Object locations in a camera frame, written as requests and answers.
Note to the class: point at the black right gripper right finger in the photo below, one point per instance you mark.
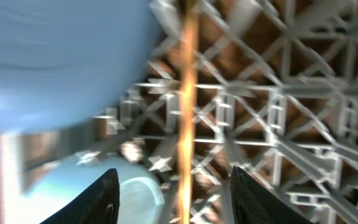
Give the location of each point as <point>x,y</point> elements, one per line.
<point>254,204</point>

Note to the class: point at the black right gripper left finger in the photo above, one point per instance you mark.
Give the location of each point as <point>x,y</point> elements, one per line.
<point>97,204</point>

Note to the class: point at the light blue rice bowl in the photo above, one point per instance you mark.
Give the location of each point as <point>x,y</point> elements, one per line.
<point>140,195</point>

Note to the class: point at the dark blue plate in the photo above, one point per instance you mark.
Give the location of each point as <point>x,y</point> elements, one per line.
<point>64,61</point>

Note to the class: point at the wooden chopstick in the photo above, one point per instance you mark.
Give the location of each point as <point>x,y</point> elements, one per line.
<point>186,132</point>

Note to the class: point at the grey dishwasher rack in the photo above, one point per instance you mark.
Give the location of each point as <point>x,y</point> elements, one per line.
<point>277,95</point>

